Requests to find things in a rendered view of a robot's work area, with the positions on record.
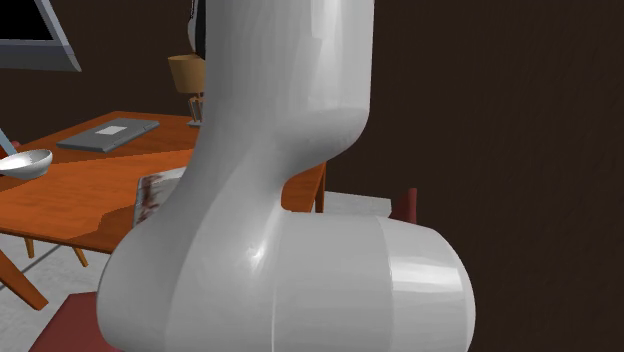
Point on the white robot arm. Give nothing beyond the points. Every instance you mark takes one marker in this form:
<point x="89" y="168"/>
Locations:
<point x="273" y="195"/>

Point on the dark red upright block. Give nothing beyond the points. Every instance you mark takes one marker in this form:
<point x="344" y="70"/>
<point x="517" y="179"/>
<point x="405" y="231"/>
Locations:
<point x="405" y="207"/>

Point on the brown shade table lamp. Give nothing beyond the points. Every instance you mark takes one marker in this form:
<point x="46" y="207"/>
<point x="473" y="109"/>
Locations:
<point x="186" y="73"/>

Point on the grey closed laptop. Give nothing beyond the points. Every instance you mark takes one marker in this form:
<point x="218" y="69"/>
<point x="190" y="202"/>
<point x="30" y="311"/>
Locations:
<point x="105" y="135"/>

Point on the orange wooden table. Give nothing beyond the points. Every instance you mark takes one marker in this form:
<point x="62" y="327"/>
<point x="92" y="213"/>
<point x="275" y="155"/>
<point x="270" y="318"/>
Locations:
<point x="73" y="190"/>

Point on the white bowl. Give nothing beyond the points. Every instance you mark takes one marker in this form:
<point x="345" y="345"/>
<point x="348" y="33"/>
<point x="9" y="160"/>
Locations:
<point x="27" y="163"/>

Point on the red robot stand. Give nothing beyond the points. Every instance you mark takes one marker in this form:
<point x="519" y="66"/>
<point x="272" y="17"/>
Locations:
<point x="68" y="326"/>

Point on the grey framed black screen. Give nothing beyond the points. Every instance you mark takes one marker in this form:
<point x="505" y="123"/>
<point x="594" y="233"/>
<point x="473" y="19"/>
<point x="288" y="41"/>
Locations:
<point x="29" y="51"/>

